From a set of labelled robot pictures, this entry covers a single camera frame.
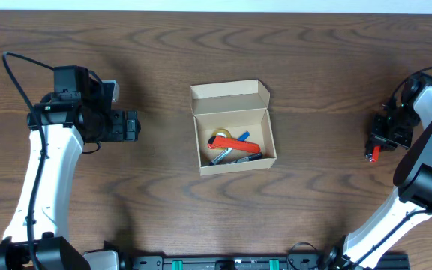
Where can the orange utility knife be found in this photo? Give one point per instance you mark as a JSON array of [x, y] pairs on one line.
[[219, 142]]

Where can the black mounting rail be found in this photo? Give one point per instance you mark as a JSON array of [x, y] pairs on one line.
[[304, 261]]

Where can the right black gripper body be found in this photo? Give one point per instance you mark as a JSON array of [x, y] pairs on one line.
[[385, 141]]

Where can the yellow tape roll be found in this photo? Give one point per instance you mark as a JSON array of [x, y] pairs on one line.
[[222, 133]]

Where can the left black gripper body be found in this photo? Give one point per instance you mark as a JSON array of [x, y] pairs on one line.
[[130, 125]]

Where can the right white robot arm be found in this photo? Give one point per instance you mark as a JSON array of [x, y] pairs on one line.
[[409, 203]]

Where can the black white marker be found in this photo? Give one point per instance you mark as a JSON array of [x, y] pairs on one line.
[[253, 157]]

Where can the red black stapler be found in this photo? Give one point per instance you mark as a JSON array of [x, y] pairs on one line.
[[372, 153]]

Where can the open cardboard box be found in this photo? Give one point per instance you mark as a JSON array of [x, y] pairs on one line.
[[242, 108]]

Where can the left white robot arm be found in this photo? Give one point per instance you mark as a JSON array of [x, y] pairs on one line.
[[38, 232]]

